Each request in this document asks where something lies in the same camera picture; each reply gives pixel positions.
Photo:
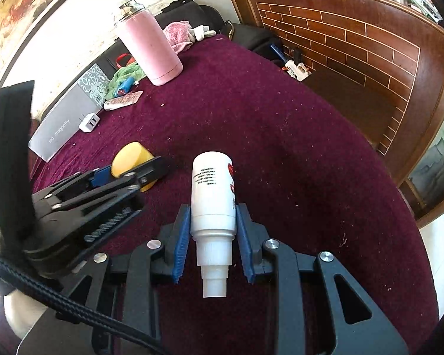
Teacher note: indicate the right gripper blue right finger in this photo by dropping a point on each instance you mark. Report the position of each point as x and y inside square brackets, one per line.
[244, 223]

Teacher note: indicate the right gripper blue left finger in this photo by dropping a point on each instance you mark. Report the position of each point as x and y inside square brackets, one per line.
[181, 233]

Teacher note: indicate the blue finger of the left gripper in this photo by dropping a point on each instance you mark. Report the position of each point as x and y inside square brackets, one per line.
[102, 176]

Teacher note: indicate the yellow round jar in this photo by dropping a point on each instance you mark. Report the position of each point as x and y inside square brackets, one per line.
[129, 157]

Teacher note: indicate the white lotion bottle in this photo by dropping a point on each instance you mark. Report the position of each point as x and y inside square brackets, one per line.
[213, 219]

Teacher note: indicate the small white usb charger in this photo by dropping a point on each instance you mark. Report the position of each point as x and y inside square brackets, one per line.
[89, 123]

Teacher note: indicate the grey rectangular box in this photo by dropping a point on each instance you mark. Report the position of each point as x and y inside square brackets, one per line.
[62, 119]

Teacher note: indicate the pink flat tube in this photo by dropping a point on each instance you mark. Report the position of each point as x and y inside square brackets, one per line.
[122, 101]

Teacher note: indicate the maroon bed blanket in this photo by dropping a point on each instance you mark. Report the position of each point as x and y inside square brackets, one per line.
[304, 172]

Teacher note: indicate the blue small object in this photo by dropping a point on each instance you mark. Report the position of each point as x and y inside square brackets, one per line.
[125, 86]

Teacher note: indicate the green cloth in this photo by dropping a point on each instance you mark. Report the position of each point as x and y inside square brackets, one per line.
[122, 74]

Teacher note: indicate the pink thermos bottle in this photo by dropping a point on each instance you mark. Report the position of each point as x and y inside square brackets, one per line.
[141, 34]

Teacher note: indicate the pink cloth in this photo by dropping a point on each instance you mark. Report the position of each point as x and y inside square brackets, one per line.
[181, 35]

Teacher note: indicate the brick pattern wooden ledge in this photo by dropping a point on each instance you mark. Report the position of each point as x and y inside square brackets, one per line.
[387, 47]

